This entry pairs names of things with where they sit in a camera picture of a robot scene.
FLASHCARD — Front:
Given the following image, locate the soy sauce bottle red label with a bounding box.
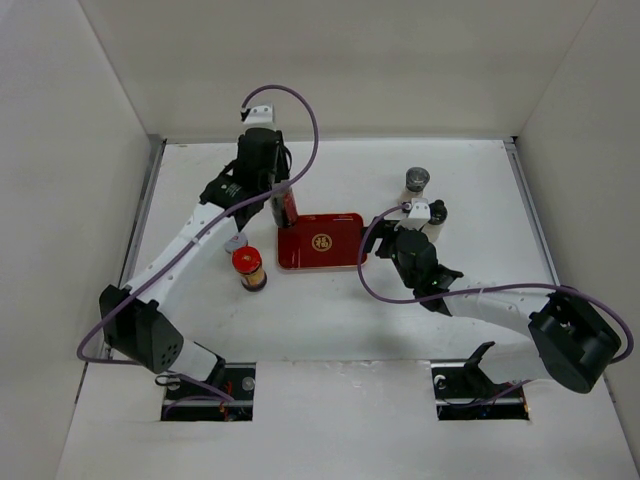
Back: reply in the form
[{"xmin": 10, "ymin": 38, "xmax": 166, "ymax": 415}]
[{"xmin": 270, "ymin": 187, "xmax": 299, "ymax": 229}]

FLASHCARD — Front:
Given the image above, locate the red lid sauce jar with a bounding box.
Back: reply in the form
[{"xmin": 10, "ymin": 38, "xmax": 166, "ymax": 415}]
[{"xmin": 231, "ymin": 246, "xmax": 267, "ymax": 292}]

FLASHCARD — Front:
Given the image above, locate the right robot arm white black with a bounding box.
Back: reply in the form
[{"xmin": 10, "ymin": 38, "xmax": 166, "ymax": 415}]
[{"xmin": 362, "ymin": 220, "xmax": 622, "ymax": 396}]

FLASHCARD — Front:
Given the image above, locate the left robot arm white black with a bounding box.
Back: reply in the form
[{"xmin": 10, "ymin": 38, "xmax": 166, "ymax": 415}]
[{"xmin": 99, "ymin": 127, "xmax": 289, "ymax": 399}]

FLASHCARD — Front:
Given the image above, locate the white shaker black knob lid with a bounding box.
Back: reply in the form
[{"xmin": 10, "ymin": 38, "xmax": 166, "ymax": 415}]
[{"xmin": 427, "ymin": 199, "xmax": 448, "ymax": 243}]

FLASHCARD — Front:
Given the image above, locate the salt grinder black clear top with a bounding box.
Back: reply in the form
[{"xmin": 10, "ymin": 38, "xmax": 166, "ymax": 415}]
[{"xmin": 400, "ymin": 167, "xmax": 431, "ymax": 203}]

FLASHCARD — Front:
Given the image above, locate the small jar white lid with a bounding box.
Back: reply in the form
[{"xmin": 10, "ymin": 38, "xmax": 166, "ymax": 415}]
[{"xmin": 224, "ymin": 232, "xmax": 248, "ymax": 254}]

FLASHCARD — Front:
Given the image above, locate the red lacquer tray gold emblem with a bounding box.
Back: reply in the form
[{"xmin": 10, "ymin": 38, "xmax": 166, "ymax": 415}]
[{"xmin": 277, "ymin": 213, "xmax": 364, "ymax": 271}]

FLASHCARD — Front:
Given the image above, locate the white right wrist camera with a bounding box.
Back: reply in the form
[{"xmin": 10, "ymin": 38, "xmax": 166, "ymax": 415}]
[{"xmin": 396, "ymin": 198, "xmax": 431, "ymax": 230}]

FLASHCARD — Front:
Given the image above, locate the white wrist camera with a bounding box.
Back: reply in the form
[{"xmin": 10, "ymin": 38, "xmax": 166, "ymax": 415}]
[
  {"xmin": 396, "ymin": 198, "xmax": 431, "ymax": 230},
  {"xmin": 241, "ymin": 103, "xmax": 275, "ymax": 130}
]

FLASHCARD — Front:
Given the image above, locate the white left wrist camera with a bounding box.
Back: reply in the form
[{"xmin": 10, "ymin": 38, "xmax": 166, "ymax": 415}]
[{"xmin": 241, "ymin": 103, "xmax": 275, "ymax": 130}]

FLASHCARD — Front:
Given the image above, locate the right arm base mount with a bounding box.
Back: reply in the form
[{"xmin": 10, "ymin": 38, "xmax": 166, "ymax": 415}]
[{"xmin": 431, "ymin": 342, "xmax": 529, "ymax": 421}]

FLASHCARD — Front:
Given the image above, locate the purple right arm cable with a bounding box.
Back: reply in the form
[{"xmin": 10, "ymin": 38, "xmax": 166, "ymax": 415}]
[{"xmin": 356, "ymin": 202, "xmax": 635, "ymax": 406}]

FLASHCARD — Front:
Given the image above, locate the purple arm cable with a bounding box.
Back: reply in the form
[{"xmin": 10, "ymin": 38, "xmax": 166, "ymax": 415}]
[
  {"xmin": 356, "ymin": 202, "xmax": 635, "ymax": 406},
  {"xmin": 75, "ymin": 84, "xmax": 320, "ymax": 420}
]

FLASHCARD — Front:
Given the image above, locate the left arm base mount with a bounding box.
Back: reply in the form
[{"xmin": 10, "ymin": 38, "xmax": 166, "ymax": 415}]
[{"xmin": 155, "ymin": 363, "xmax": 256, "ymax": 423}]

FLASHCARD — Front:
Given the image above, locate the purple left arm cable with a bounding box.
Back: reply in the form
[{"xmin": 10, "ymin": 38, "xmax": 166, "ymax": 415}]
[{"xmin": 75, "ymin": 84, "xmax": 320, "ymax": 420}]

